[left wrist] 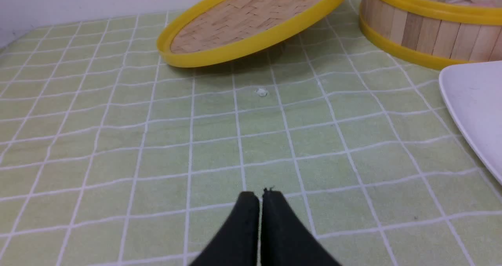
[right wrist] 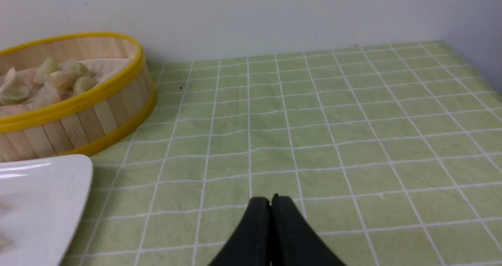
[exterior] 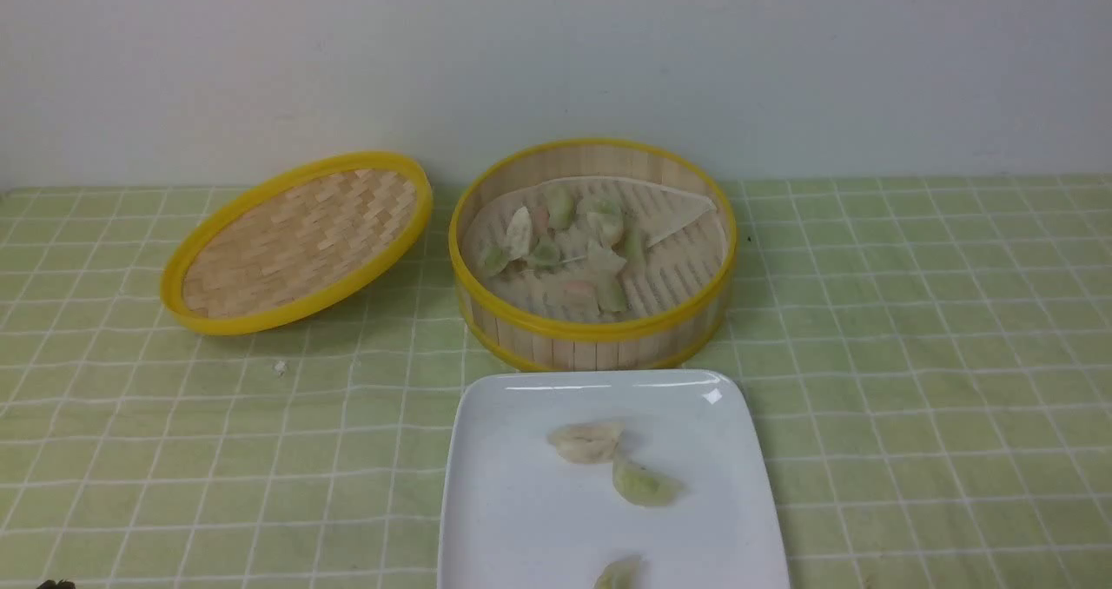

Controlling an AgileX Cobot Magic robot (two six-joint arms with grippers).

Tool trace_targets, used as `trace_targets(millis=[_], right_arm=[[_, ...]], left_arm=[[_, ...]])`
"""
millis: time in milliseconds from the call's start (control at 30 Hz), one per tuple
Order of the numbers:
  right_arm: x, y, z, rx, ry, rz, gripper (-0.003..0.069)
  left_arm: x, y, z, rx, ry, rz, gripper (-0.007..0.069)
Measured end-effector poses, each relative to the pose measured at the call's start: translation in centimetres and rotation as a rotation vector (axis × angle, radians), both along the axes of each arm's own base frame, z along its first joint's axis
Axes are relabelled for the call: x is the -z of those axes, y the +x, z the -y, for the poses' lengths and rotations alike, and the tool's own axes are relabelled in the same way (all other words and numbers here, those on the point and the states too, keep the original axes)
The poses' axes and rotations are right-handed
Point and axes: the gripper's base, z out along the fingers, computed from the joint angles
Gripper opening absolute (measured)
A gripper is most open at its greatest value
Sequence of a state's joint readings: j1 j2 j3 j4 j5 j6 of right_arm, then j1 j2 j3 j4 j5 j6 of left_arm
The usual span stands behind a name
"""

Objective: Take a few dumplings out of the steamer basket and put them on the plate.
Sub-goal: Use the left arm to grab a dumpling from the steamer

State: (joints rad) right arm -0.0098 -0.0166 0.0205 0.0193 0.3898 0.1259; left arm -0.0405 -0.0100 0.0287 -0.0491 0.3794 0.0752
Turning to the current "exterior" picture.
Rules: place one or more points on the pale white dumpling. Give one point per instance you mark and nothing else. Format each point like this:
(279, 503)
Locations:
(592, 443)

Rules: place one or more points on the green dumpling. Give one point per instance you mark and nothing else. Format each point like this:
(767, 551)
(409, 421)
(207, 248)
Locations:
(560, 206)
(642, 486)

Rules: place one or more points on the green dumpling plate front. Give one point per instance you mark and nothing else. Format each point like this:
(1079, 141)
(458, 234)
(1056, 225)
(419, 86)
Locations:
(620, 574)

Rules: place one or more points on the white square plate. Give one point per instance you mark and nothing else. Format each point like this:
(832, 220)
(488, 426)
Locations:
(517, 515)

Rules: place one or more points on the pink dumpling in steamer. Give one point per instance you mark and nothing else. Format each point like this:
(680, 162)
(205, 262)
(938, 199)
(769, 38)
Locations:
(579, 294)

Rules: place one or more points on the bamboo steamer basket yellow rim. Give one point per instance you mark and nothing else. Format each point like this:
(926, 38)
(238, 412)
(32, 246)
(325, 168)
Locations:
(532, 343)

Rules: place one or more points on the white dumpling in steamer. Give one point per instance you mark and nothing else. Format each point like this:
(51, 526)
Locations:
(518, 239)

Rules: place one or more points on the green dumpling steamer front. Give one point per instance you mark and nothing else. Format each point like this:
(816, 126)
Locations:
(610, 294)

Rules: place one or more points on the green dumpling in steamer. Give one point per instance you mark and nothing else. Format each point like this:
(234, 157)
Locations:
(560, 206)

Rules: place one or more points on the bamboo steamer lid yellow rim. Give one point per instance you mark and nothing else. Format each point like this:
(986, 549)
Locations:
(299, 243)

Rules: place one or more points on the green checkered tablecloth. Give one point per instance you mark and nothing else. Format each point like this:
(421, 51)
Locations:
(927, 363)

